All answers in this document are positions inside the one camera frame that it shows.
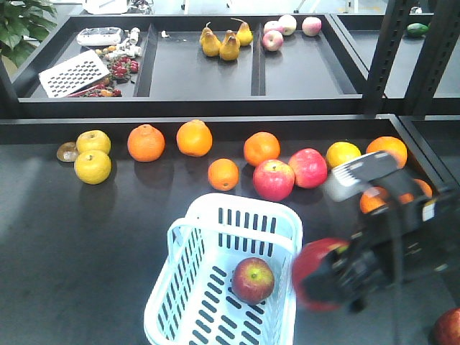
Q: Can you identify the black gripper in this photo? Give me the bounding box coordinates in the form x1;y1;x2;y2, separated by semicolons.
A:
302;151;428;305

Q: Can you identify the dark red apple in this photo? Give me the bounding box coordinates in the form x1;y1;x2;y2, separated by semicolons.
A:
291;237;349;312
231;257;275;305
433;308;459;345

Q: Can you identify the dark red apple front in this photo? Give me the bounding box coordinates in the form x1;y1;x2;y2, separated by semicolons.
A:
231;257;275;305

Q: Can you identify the light blue plastic basket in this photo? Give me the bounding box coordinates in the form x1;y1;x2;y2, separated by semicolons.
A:
144;193;303;344

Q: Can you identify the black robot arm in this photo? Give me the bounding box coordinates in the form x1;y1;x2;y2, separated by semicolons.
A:
292;151;459;311

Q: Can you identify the large orange behind apples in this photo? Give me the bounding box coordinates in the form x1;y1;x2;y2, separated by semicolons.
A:
244;132;281;167

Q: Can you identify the small orange lower left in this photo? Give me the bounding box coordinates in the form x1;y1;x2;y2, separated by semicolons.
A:
359;186;387;214

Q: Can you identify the small orange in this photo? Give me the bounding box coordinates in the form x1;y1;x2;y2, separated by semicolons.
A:
399;178;433;204
359;186;387;214
208;158;239;191

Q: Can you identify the small orange lower right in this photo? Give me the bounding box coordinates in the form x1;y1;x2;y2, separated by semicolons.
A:
399;178;433;204

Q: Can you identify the pink red apple right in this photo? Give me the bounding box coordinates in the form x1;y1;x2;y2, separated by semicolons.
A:
288;148;328;189

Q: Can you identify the pink red apple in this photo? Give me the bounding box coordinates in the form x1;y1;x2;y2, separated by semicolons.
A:
252;160;295;201
288;148;328;189

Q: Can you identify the yellow orange citrus fruit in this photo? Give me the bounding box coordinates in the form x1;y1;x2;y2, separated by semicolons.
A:
326;142;362;169

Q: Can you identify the orange upper right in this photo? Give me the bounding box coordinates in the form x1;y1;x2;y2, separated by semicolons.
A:
366;136;408;168

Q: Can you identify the pink red apple left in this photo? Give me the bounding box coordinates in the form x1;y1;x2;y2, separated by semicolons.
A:
252;160;295;201

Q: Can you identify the small orange centre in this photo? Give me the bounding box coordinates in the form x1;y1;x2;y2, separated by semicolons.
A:
208;158;239;191

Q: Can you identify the green avocado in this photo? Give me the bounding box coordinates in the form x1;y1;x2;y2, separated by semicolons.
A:
406;22;429;37

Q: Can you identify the pale pink apple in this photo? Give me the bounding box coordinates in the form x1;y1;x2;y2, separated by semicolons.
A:
262;30;284;52

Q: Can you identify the bumpy orange far left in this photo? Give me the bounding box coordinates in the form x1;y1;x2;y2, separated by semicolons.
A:
127;124;165;162

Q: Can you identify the brown yellow pear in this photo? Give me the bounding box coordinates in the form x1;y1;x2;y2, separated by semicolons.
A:
219;30;240;61

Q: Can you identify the yellow apple lower left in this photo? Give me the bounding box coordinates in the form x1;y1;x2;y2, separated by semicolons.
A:
74;150;111;185

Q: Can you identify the yellow apple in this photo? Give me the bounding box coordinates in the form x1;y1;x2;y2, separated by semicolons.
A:
76;129;111;154
74;150;111;185

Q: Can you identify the yellow apple upper left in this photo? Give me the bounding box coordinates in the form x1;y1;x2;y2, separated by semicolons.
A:
76;129;111;154

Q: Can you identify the brown kiwi slice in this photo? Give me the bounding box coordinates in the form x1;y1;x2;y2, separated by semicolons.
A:
56;142;79;162

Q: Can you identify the white electronic scale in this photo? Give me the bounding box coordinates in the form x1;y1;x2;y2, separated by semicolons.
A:
76;27;124;47

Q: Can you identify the green potted plant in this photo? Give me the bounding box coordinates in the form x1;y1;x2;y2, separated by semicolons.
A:
1;0;57;68

